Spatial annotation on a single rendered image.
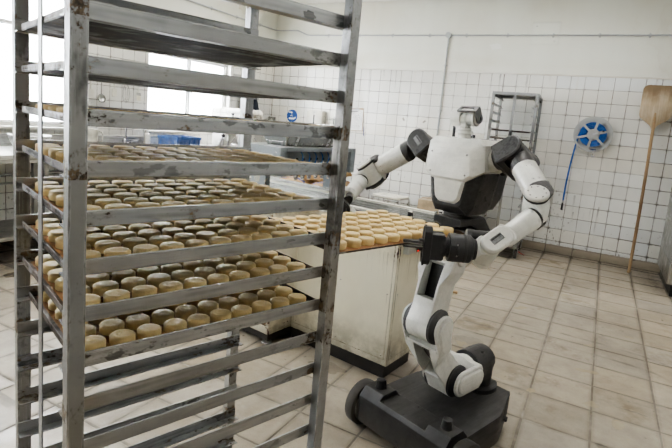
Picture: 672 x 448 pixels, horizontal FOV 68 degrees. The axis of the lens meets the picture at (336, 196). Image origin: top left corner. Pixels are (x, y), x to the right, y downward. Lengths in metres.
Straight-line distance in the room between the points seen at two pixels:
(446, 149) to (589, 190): 4.58
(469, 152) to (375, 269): 0.99
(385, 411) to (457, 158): 1.09
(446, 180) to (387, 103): 5.05
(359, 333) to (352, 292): 0.23
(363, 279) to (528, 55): 4.46
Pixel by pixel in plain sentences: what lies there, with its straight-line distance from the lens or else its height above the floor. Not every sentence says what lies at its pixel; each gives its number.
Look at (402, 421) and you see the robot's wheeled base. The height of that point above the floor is 0.18.
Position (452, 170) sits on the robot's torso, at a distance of 1.99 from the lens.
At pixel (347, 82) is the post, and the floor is 1.45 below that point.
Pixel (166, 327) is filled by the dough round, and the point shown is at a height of 0.88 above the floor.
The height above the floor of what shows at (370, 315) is 0.34.
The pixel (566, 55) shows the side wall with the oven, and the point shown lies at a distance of 6.55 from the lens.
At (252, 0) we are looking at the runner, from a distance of 1.13.
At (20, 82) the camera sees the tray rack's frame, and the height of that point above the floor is 1.38.
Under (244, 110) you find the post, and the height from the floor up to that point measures 1.36.
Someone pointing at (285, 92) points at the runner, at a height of 1.41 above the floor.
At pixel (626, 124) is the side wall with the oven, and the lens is 6.46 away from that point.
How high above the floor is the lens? 1.35
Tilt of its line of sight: 9 degrees down
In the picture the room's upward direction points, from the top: 5 degrees clockwise
